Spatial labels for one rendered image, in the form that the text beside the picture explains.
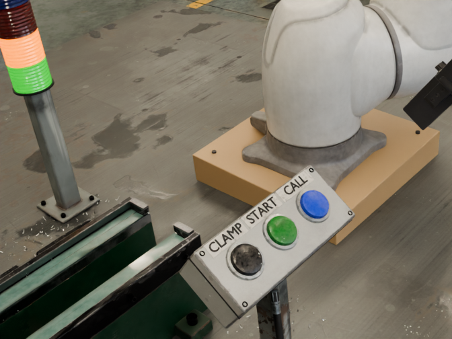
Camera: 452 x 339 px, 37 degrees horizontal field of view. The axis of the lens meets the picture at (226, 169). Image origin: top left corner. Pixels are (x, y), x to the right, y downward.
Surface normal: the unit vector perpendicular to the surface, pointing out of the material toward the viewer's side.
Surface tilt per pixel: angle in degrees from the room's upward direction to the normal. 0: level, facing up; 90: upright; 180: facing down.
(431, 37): 85
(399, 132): 2
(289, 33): 68
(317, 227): 36
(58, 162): 90
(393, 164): 2
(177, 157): 0
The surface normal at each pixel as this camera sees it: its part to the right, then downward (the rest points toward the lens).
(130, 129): -0.11, -0.83
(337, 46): 0.23, 0.24
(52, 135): 0.72, 0.32
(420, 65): 0.22, 0.48
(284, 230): 0.35, -0.45
